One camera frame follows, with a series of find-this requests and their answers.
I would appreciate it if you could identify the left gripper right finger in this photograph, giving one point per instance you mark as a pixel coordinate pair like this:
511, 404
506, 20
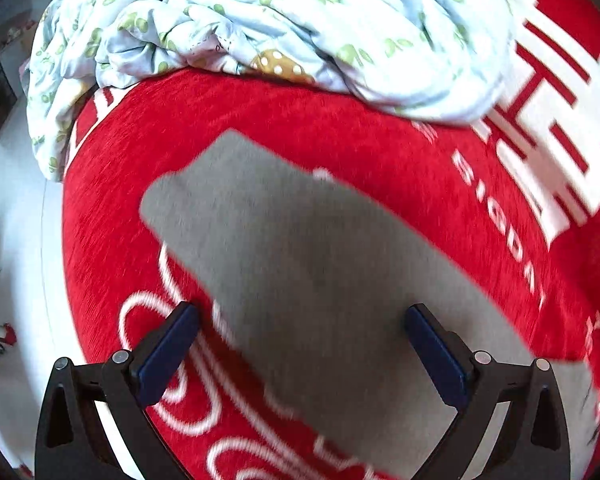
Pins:
533, 441

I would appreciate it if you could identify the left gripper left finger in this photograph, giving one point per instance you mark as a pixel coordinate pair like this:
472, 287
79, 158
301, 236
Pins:
71, 442

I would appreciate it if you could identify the red printed bed cover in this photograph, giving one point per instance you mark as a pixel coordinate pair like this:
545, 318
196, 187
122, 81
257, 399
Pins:
507, 211

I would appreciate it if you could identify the light floral crumpled cloth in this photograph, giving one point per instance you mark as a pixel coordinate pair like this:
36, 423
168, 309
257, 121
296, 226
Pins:
429, 60

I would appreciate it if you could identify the grey knitted garment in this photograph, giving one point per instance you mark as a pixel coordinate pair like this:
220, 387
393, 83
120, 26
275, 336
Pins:
313, 280

